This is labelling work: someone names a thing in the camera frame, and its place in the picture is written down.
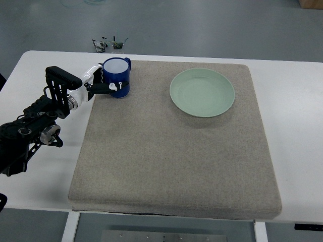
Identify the grey fabric cushion mat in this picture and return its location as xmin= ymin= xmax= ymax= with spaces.
xmin=68 ymin=60 xmax=282 ymax=219

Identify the blue mug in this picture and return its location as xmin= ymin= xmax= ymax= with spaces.
xmin=102 ymin=57 xmax=131 ymax=98

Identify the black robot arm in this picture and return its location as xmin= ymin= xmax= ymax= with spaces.
xmin=1 ymin=66 xmax=82 ymax=176

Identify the black table control panel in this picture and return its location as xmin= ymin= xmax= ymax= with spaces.
xmin=294 ymin=223 xmax=323 ymax=231

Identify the small electronics wire bundle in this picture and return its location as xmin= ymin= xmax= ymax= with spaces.
xmin=91 ymin=36 xmax=129 ymax=53

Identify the cardboard box corner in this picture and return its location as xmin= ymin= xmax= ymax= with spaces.
xmin=299 ymin=0 xmax=323 ymax=10

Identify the light green plate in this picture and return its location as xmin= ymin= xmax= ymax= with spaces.
xmin=170 ymin=68 xmax=235 ymax=117

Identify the metal base plate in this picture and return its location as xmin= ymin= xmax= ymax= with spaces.
xmin=100 ymin=230 xmax=228 ymax=242

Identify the white table frame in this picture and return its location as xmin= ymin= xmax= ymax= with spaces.
xmin=61 ymin=211 xmax=268 ymax=242

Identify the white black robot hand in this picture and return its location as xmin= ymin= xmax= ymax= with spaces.
xmin=67 ymin=64 xmax=130 ymax=110

